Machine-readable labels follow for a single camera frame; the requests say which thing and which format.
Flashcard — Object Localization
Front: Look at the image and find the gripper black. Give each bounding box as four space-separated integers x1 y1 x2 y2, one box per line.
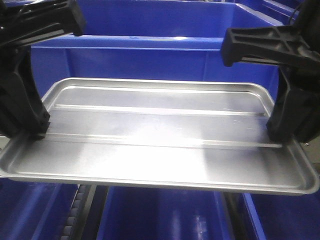
221 4 320 143
0 0 86 138

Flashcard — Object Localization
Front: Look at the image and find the silver metal tray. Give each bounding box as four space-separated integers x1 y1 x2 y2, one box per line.
0 77 320 195

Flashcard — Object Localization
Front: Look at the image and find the large blue target box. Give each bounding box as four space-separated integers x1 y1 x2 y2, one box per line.
31 0 278 97

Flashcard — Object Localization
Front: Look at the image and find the blue lower bin left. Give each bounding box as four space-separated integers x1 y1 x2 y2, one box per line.
0 178 78 240

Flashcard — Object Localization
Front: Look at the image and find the blue bin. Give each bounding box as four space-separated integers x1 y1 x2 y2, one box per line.
0 178 78 240
238 191 320 240
96 187 235 240

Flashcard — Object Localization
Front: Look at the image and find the blue lower bin right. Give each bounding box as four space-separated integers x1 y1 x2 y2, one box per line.
238 191 320 240

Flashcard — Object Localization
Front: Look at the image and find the blue lower bin centre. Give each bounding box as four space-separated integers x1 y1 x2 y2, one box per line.
96 187 235 240

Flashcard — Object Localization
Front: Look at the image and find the lower roller rail left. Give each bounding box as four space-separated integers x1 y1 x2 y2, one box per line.
59 184 92 240

